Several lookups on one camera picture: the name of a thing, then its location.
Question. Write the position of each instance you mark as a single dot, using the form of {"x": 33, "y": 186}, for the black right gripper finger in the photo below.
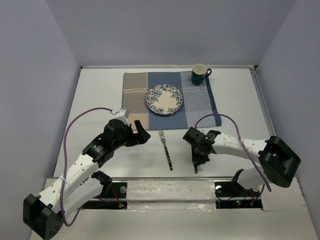
{"x": 195, "y": 158}
{"x": 203, "y": 157}

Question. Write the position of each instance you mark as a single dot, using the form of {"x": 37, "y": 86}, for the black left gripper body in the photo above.
{"x": 127, "y": 138}

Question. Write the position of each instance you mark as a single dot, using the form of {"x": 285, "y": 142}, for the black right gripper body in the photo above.
{"x": 197, "y": 146}

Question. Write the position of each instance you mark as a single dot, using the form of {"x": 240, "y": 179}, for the steel knife patterned handle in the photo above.
{"x": 196, "y": 168}

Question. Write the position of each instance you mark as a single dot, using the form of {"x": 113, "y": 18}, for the blue beige checked cloth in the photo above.
{"x": 198, "y": 109}

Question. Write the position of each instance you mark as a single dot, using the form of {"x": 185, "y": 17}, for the blue floral ceramic plate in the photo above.
{"x": 164, "y": 99}

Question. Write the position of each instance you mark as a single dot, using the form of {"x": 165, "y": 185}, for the teal mug white inside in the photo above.
{"x": 199, "y": 73}

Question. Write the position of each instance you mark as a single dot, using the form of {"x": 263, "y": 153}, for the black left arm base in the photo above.
{"x": 113, "y": 197}

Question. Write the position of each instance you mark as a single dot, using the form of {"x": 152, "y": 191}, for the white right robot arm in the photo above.
{"x": 274, "y": 162}

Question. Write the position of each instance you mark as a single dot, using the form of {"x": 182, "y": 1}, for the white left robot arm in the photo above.
{"x": 46, "y": 212}

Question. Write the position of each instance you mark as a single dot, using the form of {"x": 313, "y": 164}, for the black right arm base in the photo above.
{"x": 230, "y": 195}

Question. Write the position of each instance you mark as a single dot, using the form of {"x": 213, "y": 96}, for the steel fork patterned handle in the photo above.
{"x": 163, "y": 140}

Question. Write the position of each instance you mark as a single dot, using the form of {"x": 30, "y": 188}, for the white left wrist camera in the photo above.
{"x": 122, "y": 115}

